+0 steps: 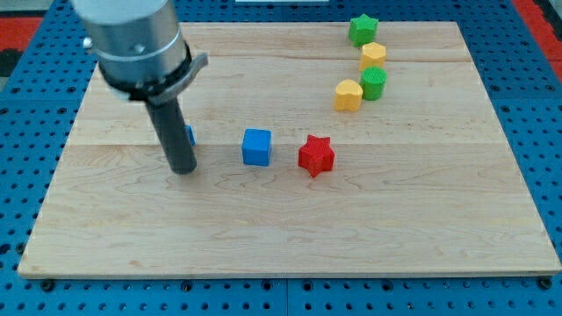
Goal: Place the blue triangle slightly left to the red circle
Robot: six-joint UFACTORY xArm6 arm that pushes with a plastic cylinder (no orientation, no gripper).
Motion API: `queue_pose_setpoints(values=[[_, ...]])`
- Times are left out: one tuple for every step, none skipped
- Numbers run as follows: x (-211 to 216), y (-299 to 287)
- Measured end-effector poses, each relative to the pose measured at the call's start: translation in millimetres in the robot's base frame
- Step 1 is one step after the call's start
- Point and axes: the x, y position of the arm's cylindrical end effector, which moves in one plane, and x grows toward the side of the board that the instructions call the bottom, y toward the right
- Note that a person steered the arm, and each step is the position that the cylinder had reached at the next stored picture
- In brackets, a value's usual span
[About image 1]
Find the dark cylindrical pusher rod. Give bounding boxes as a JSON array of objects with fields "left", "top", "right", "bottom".
[{"left": 146, "top": 98, "right": 197, "bottom": 175}]

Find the yellow heart block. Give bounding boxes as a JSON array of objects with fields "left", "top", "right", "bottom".
[{"left": 334, "top": 79, "right": 364, "bottom": 111}]

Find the green cylinder block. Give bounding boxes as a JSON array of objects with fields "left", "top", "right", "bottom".
[{"left": 360, "top": 67, "right": 387, "bottom": 101}]

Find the light wooden board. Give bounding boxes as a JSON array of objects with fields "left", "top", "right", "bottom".
[{"left": 18, "top": 22, "right": 561, "bottom": 279}]

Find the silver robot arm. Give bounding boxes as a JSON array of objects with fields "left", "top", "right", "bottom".
[{"left": 71, "top": 0, "right": 208, "bottom": 106}]

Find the green star block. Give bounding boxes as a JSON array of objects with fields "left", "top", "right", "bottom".
[{"left": 348, "top": 14, "right": 378, "bottom": 47}]

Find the blue cube block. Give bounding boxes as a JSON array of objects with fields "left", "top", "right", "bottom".
[{"left": 241, "top": 128, "right": 271, "bottom": 167}]

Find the red star block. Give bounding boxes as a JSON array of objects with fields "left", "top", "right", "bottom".
[{"left": 298, "top": 134, "right": 335, "bottom": 177}]

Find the blue triangle block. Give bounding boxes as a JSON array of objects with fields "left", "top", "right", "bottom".
[{"left": 185, "top": 125, "right": 196, "bottom": 147}]

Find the yellow hexagon block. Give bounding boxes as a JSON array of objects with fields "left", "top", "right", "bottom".
[{"left": 359, "top": 42, "right": 386, "bottom": 71}]

